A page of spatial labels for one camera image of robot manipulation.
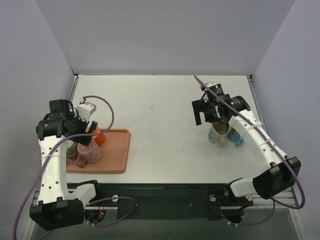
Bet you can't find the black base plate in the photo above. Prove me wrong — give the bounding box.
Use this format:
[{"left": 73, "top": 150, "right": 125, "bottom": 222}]
[{"left": 85, "top": 183, "right": 253, "bottom": 223}]

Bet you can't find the pink plastic tray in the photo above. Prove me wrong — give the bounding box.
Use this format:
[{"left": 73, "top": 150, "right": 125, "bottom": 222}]
[{"left": 66, "top": 129, "right": 131, "bottom": 174}]

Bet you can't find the beige patterned mug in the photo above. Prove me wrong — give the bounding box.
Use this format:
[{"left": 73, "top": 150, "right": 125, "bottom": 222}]
[{"left": 207, "top": 122, "right": 230, "bottom": 147}]

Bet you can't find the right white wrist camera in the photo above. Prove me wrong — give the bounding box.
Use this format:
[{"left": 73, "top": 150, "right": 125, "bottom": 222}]
[{"left": 200, "top": 82, "right": 217, "bottom": 91}]

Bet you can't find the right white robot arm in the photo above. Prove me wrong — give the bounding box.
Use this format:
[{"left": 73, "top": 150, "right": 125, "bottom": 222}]
[{"left": 192, "top": 83, "right": 301, "bottom": 205}]

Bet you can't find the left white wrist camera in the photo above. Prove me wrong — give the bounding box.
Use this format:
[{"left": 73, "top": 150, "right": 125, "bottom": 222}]
[{"left": 76, "top": 97, "right": 97, "bottom": 122}]

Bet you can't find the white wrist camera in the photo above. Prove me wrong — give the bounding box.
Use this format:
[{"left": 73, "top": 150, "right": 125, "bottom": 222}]
[
  {"left": 76, "top": 97, "right": 97, "bottom": 122},
  {"left": 200, "top": 82, "right": 217, "bottom": 91}
]

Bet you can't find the purple cable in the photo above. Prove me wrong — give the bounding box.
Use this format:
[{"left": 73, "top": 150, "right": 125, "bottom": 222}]
[
  {"left": 13, "top": 94, "right": 140, "bottom": 240},
  {"left": 194, "top": 75, "right": 306, "bottom": 227}
]

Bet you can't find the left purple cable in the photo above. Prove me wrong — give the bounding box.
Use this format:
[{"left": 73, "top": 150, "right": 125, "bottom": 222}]
[{"left": 13, "top": 94, "right": 140, "bottom": 240}]

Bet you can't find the yellow cream mug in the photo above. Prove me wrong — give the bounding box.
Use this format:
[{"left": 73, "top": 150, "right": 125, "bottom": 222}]
[{"left": 66, "top": 140, "right": 78, "bottom": 164}]

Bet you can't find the orange mug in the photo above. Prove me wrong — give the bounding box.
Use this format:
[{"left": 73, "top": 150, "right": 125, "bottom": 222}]
[{"left": 84, "top": 125, "right": 106, "bottom": 147}]

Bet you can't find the pink patterned mug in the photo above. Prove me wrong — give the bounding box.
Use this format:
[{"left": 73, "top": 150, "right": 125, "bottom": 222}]
[{"left": 76, "top": 140, "right": 103, "bottom": 168}]

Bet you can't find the blue patterned mug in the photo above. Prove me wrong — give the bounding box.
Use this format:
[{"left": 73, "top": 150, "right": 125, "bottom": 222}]
[{"left": 227, "top": 128, "right": 244, "bottom": 147}]

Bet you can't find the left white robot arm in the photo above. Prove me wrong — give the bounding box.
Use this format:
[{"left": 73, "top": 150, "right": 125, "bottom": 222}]
[{"left": 29, "top": 99, "right": 103, "bottom": 231}]

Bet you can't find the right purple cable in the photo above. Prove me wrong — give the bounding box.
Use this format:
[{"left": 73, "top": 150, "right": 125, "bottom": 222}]
[{"left": 194, "top": 75, "right": 306, "bottom": 227}]

